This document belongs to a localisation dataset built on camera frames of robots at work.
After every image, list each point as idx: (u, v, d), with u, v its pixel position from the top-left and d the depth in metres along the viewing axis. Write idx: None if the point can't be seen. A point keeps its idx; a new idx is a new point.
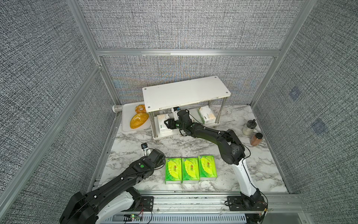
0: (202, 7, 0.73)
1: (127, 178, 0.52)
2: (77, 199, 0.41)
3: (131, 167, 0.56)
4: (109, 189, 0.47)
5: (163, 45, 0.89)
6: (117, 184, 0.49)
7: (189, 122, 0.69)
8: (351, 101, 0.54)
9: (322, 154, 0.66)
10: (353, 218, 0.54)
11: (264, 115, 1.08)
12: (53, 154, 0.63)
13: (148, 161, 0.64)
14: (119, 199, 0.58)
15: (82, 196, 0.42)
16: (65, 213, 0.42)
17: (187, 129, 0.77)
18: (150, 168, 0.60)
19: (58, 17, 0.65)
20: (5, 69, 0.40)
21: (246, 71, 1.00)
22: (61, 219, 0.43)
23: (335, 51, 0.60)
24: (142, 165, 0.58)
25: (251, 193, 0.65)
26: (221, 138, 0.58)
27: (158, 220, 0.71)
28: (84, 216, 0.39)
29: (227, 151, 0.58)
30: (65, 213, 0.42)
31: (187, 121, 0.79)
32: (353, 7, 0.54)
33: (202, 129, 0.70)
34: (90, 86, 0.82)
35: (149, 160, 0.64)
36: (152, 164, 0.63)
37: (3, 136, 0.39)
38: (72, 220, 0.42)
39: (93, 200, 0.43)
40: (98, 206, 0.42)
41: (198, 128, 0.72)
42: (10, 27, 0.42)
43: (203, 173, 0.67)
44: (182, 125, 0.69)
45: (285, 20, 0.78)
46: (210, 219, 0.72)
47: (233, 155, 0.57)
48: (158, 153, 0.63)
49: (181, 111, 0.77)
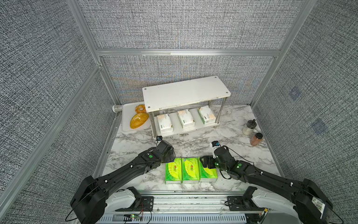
0: (202, 7, 0.73)
1: (136, 167, 0.52)
2: (88, 183, 0.42)
3: (140, 157, 0.56)
4: (119, 176, 0.47)
5: (163, 45, 0.89)
6: (127, 171, 0.49)
7: (232, 163, 0.65)
8: (351, 101, 0.54)
9: (321, 154, 0.66)
10: (353, 218, 0.54)
11: (264, 115, 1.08)
12: (53, 154, 0.63)
13: (156, 151, 0.64)
14: (123, 193, 0.59)
15: (93, 180, 0.43)
16: (75, 196, 0.43)
17: (232, 171, 0.62)
18: (159, 158, 0.60)
19: (58, 17, 0.65)
20: (5, 69, 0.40)
21: (246, 71, 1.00)
22: (72, 202, 0.43)
23: (335, 51, 0.60)
24: (151, 155, 0.59)
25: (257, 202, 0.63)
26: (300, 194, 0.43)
27: (158, 220, 0.71)
28: (95, 199, 0.39)
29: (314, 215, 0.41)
30: (76, 196, 0.43)
31: (229, 160, 0.63)
32: (353, 7, 0.54)
33: (258, 175, 0.54)
34: (90, 86, 0.82)
35: (157, 150, 0.64)
36: (159, 154, 0.63)
37: (3, 136, 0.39)
38: (82, 203, 0.42)
39: (105, 185, 0.43)
40: (108, 190, 0.42)
41: (252, 172, 0.56)
42: (10, 27, 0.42)
43: (203, 173, 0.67)
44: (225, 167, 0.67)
45: (285, 20, 0.78)
46: (210, 219, 0.72)
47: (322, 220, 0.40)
48: (166, 143, 0.63)
49: (219, 149, 0.66)
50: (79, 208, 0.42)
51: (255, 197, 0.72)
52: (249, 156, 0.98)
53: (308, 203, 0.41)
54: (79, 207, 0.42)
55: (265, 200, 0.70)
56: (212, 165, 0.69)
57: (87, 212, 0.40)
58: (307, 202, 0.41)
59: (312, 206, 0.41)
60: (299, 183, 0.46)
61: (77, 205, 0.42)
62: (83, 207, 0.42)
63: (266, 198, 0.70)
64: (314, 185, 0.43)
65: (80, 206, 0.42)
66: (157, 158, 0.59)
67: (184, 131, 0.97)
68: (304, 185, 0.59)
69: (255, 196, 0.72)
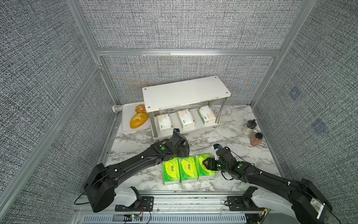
0: (202, 7, 0.73)
1: (147, 157, 0.51)
2: (99, 170, 0.42)
3: (152, 148, 0.54)
4: (129, 166, 0.46)
5: (163, 45, 0.89)
6: (137, 162, 0.48)
7: (233, 162, 0.67)
8: (351, 101, 0.54)
9: (321, 154, 0.66)
10: (353, 218, 0.54)
11: (264, 115, 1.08)
12: (53, 154, 0.63)
13: (169, 143, 0.61)
14: (128, 190, 0.60)
15: (104, 168, 0.43)
16: (88, 181, 0.44)
17: (234, 171, 0.63)
18: (170, 152, 0.57)
19: (58, 17, 0.65)
20: (5, 69, 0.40)
21: (246, 71, 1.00)
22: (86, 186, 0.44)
23: (335, 51, 0.60)
24: (163, 147, 0.56)
25: (256, 201, 0.63)
26: (297, 193, 0.43)
27: (158, 220, 0.71)
28: (104, 187, 0.40)
29: (311, 214, 0.41)
30: (88, 181, 0.44)
31: (230, 160, 0.66)
32: (353, 7, 0.54)
33: (258, 174, 0.55)
34: (90, 86, 0.82)
35: (170, 143, 0.61)
36: (172, 147, 0.60)
37: (3, 136, 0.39)
38: (93, 188, 0.44)
39: (114, 174, 0.43)
40: (117, 179, 0.42)
41: (251, 172, 0.57)
42: (10, 27, 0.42)
43: (201, 171, 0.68)
44: (226, 167, 0.70)
45: (285, 20, 0.78)
46: (210, 219, 0.71)
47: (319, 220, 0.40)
48: (179, 136, 0.59)
49: (221, 149, 0.68)
50: (91, 192, 0.43)
51: (255, 196, 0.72)
52: (249, 156, 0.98)
53: (304, 200, 0.41)
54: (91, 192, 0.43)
55: (263, 200, 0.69)
56: (214, 168, 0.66)
57: (96, 197, 0.41)
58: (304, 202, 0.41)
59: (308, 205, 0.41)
60: (295, 182, 0.46)
61: (89, 190, 0.44)
62: (94, 193, 0.43)
63: (265, 197, 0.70)
64: (313, 187, 0.43)
65: (92, 191, 0.43)
66: (170, 151, 0.56)
67: (185, 131, 0.97)
68: (302, 186, 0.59)
69: (255, 195, 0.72)
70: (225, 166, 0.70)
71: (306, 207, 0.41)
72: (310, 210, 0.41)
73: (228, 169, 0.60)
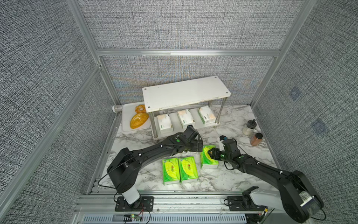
0: (202, 7, 0.73)
1: (166, 147, 0.55)
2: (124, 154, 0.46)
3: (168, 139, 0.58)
4: (151, 152, 0.50)
5: (163, 45, 0.89)
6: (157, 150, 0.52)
7: (237, 154, 0.70)
8: (351, 101, 0.54)
9: (322, 154, 0.66)
10: (353, 218, 0.54)
11: (264, 115, 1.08)
12: (53, 154, 0.63)
13: (182, 136, 0.66)
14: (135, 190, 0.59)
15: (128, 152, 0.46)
16: (112, 164, 0.47)
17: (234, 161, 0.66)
18: (183, 143, 0.60)
19: (58, 17, 0.65)
20: (5, 69, 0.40)
21: (246, 71, 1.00)
22: (110, 168, 0.48)
23: (335, 51, 0.60)
24: (178, 139, 0.60)
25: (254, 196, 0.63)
26: (285, 180, 0.44)
27: (157, 220, 0.71)
28: (130, 169, 0.43)
29: (295, 202, 0.42)
30: (113, 164, 0.48)
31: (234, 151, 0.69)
32: (353, 7, 0.54)
33: (255, 164, 0.57)
34: (90, 86, 0.82)
35: (183, 136, 0.65)
36: (186, 140, 0.64)
37: (3, 136, 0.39)
38: (118, 171, 0.46)
39: (139, 157, 0.46)
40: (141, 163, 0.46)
41: (250, 162, 0.60)
42: (10, 27, 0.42)
43: (205, 159, 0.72)
44: (229, 157, 0.73)
45: (285, 20, 0.78)
46: (210, 219, 0.72)
47: (303, 209, 0.41)
48: (192, 130, 0.63)
49: (228, 139, 0.70)
50: (114, 175, 0.46)
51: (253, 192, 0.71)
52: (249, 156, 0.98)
53: (290, 187, 0.43)
54: (115, 174, 0.46)
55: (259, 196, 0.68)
56: (217, 157, 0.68)
57: (121, 178, 0.44)
58: (289, 189, 0.42)
59: (294, 192, 0.42)
60: (288, 173, 0.47)
61: (113, 172, 0.46)
62: (118, 175, 0.46)
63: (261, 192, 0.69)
64: (305, 179, 0.44)
65: (116, 174, 0.46)
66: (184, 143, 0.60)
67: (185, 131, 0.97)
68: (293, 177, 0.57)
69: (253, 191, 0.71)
70: (228, 156, 0.74)
71: (292, 194, 0.42)
72: (295, 197, 0.42)
73: (230, 158, 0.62)
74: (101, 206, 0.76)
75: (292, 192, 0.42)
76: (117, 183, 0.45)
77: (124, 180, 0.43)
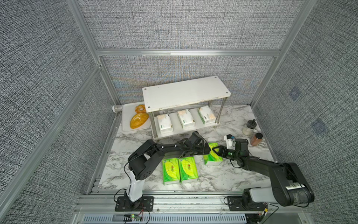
0: (202, 7, 0.73)
1: (178, 147, 0.63)
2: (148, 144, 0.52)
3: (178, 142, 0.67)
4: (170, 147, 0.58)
5: (163, 45, 0.89)
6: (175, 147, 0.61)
7: (245, 153, 0.74)
8: (351, 101, 0.54)
9: (322, 154, 0.66)
10: (353, 218, 0.54)
11: (264, 115, 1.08)
12: (53, 154, 0.63)
13: (188, 142, 0.75)
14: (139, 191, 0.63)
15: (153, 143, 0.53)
16: (136, 151, 0.52)
17: (240, 159, 0.70)
18: (190, 148, 0.69)
19: (58, 17, 0.65)
20: (5, 69, 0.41)
21: (246, 71, 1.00)
22: (132, 155, 0.52)
23: (335, 51, 0.60)
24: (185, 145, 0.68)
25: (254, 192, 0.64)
26: (275, 166, 0.47)
27: (158, 220, 0.71)
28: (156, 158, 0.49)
29: (279, 183, 0.45)
30: (137, 152, 0.53)
31: (244, 150, 0.73)
32: (353, 7, 0.54)
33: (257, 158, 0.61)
34: (90, 86, 0.82)
35: (189, 141, 0.74)
36: (191, 145, 0.73)
37: (3, 136, 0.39)
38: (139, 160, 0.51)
39: (162, 149, 0.52)
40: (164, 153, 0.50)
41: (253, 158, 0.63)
42: (10, 27, 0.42)
43: (210, 157, 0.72)
44: (237, 154, 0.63)
45: (285, 20, 0.78)
46: (210, 219, 0.71)
47: (288, 192, 0.43)
48: (197, 136, 0.72)
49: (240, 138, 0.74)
50: (135, 163, 0.51)
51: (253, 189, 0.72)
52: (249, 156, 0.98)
53: (278, 171, 0.46)
54: (137, 161, 0.51)
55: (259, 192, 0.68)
56: (224, 155, 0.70)
57: (145, 165, 0.50)
58: (277, 172, 0.46)
59: (282, 177, 0.45)
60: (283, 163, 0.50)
61: (136, 159, 0.51)
62: (139, 163, 0.50)
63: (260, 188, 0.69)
64: (298, 170, 0.46)
65: (138, 162, 0.50)
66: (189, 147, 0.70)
67: (185, 131, 0.97)
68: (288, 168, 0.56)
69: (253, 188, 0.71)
70: (236, 154, 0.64)
71: (277, 177, 0.46)
72: (280, 179, 0.45)
73: (237, 156, 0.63)
74: (100, 206, 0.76)
75: (278, 176, 0.45)
76: (140, 170, 0.49)
77: (146, 168, 0.49)
